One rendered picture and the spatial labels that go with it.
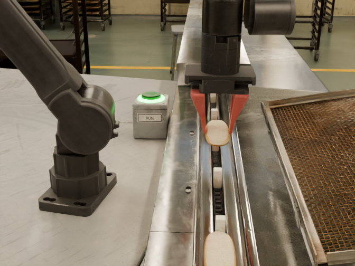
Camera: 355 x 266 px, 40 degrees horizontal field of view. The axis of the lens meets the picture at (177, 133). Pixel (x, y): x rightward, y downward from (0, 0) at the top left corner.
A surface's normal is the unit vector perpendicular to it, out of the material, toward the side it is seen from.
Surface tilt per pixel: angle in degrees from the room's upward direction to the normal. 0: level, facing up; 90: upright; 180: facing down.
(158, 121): 90
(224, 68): 90
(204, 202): 0
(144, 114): 90
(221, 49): 90
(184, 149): 0
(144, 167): 0
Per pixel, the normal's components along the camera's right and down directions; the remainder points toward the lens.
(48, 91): -0.12, 0.21
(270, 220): 0.00, -0.93
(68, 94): 0.07, 0.37
